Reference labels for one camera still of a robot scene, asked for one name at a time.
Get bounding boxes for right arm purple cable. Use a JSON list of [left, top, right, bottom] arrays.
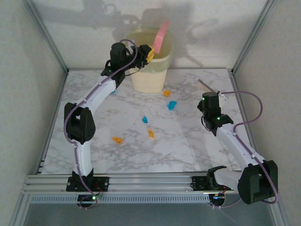
[[210, 90, 279, 210]]

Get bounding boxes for cream hand brush grey bristles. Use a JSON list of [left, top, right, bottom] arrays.
[[197, 78, 222, 95]]

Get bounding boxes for aluminium frame post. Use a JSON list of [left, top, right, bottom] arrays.
[[22, 0, 69, 73], [231, 0, 280, 73]]

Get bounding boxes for thin aluminium table edge rail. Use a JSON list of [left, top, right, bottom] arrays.
[[67, 67, 233, 71]]

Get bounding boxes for aluminium wide mounting rail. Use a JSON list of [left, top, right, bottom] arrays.
[[22, 174, 238, 195]]

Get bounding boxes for aluminium side frame rail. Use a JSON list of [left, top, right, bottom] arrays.
[[35, 69, 69, 175], [229, 69, 259, 156]]

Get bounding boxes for translucent plastic bin liner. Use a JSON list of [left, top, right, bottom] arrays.
[[126, 28, 174, 74]]

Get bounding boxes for cream ribbed waste bin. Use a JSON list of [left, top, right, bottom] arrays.
[[127, 28, 174, 94]]

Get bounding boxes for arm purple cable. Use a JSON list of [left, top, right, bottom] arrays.
[[210, 90, 279, 210], [63, 39, 139, 209]]

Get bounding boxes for grey slotted cable duct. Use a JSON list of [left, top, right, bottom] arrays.
[[29, 194, 211, 204]]

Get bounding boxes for pink plastic dustpan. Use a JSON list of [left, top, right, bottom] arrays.
[[152, 19, 170, 55]]

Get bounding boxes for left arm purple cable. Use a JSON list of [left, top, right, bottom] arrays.
[[63, 39, 139, 209]]

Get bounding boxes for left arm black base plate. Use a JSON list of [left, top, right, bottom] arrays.
[[66, 175, 111, 193]]

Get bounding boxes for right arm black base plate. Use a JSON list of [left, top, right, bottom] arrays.
[[191, 175, 228, 191]]

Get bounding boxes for small controller board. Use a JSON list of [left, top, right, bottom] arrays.
[[208, 192, 228, 209], [77, 193, 104, 210]]

